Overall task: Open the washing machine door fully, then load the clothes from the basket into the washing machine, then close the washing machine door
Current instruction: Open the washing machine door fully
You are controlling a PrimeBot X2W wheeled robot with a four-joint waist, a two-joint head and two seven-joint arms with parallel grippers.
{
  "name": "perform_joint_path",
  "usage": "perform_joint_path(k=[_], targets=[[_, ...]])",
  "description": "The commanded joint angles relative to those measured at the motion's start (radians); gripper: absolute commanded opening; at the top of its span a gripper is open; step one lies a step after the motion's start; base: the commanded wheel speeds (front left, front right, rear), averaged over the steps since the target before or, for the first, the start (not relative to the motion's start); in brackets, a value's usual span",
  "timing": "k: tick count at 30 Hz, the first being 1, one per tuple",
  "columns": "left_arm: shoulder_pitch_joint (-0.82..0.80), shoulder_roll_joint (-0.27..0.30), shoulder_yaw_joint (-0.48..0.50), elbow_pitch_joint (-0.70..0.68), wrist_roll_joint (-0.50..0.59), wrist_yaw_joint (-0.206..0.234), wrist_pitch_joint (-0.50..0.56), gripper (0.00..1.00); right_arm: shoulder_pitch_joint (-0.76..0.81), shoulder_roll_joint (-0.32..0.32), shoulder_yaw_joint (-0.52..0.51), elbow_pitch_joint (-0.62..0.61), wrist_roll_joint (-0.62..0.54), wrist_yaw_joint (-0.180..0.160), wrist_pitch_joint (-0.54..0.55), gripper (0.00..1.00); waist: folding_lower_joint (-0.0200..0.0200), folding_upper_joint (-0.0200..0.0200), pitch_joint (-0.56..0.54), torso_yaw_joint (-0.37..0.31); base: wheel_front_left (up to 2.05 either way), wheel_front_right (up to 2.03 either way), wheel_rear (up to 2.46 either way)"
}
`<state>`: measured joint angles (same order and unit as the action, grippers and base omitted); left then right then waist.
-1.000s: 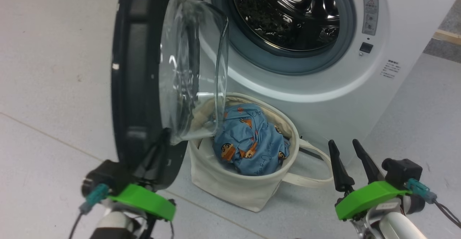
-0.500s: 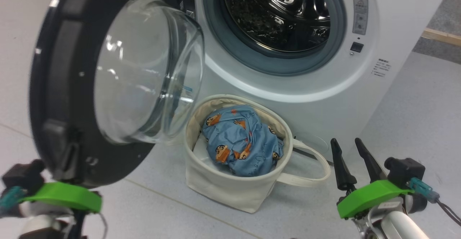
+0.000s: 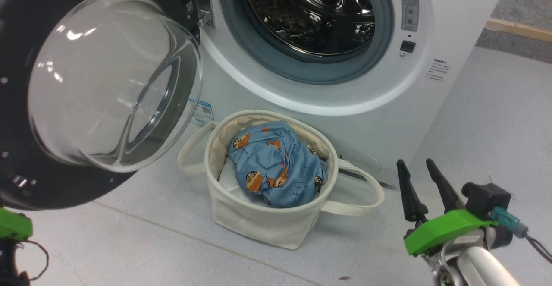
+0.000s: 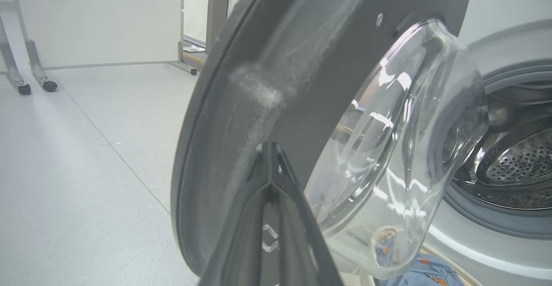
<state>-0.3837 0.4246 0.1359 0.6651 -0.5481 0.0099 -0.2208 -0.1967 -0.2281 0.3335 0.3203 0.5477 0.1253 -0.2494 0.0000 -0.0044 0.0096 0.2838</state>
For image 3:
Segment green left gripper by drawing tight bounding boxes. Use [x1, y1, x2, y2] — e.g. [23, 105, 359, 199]
[0, 207, 33, 241]

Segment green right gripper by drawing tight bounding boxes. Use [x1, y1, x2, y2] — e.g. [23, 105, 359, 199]
[397, 158, 496, 256]

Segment washing machine door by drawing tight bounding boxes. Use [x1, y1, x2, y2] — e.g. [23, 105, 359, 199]
[0, 0, 203, 211]

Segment blue cartoon print garment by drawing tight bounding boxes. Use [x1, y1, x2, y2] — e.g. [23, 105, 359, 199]
[228, 121, 328, 209]

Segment white front-load washing machine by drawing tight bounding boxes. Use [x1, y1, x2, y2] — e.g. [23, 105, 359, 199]
[188, 0, 513, 189]

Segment metal door hinge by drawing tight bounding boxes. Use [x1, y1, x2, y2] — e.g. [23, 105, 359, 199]
[188, 0, 215, 30]

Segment round white filter cover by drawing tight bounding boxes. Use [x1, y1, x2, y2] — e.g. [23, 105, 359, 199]
[340, 152, 382, 176]

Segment small printed text sticker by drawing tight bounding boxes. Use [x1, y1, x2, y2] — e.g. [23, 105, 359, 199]
[427, 59, 450, 82]

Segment cream canvas laundry basket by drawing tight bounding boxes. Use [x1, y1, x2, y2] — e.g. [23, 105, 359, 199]
[178, 109, 385, 251]

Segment grey warning label sticker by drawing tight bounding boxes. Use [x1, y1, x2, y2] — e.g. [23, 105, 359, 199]
[400, 0, 420, 32]

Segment white cloth in basket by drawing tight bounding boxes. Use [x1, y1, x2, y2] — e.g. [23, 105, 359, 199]
[218, 157, 268, 204]

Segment blue energy label sticker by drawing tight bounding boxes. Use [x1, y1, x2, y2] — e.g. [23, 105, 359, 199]
[190, 99, 215, 125]

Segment turquoise right cable connector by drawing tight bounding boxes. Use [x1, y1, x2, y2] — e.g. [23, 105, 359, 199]
[492, 206, 529, 238]

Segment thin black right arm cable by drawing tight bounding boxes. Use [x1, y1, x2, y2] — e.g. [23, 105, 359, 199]
[524, 234, 552, 264]

